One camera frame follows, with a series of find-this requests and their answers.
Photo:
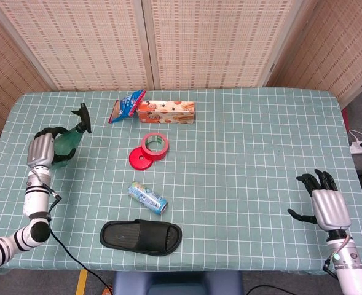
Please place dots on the green checkered tablecloth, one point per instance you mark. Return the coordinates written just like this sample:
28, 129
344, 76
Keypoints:
230, 184

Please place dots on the black rubber slipper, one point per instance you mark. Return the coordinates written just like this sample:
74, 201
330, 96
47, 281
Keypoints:
137, 236

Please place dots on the green spray bottle black trigger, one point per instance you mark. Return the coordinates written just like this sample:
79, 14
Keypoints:
67, 143

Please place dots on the red round plastic lid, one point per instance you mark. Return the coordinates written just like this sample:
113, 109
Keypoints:
139, 158

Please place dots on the blue snack bag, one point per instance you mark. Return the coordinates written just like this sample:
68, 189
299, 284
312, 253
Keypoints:
126, 106

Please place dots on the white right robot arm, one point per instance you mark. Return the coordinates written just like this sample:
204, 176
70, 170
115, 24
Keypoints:
351, 264

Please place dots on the orange egg roll box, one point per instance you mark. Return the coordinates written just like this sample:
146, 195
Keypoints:
166, 112

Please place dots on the woven folding screen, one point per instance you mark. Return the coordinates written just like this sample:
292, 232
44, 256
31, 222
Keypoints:
180, 43

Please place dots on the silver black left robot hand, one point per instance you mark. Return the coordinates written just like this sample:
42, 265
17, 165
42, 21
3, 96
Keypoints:
42, 149

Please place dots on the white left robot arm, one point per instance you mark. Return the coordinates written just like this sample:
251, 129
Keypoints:
24, 221

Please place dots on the light blue drink can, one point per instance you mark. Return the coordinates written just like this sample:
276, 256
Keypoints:
147, 197

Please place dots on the white power strip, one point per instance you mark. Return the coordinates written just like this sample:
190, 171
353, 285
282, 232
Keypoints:
359, 147

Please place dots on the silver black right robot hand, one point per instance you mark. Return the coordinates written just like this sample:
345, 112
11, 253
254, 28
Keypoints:
326, 202

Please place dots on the red tape roll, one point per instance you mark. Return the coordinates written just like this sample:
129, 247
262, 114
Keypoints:
155, 147

